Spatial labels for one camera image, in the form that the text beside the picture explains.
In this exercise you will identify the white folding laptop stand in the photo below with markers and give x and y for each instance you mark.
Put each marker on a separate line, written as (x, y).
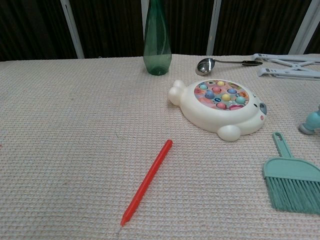
(290, 71)

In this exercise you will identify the red pen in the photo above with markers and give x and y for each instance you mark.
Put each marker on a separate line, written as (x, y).
(150, 177)

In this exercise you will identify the black pleated curtain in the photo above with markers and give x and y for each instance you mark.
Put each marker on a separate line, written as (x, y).
(112, 25)

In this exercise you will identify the white metal frame post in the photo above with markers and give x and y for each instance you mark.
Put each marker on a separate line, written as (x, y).
(143, 10)
(72, 30)
(305, 25)
(213, 30)

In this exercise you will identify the small teal object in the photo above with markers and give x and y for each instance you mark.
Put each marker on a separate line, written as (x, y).
(311, 120)

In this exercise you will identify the white seal-shaped pop-button toy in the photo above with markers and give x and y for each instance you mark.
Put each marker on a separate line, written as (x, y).
(200, 112)

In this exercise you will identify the green plastic spray bottle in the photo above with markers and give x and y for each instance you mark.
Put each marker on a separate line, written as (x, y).
(157, 45)

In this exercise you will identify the beige woven table mat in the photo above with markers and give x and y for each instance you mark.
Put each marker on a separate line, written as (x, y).
(75, 125)

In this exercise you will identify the teal hand brush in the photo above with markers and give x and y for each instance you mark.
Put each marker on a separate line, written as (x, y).
(292, 180)

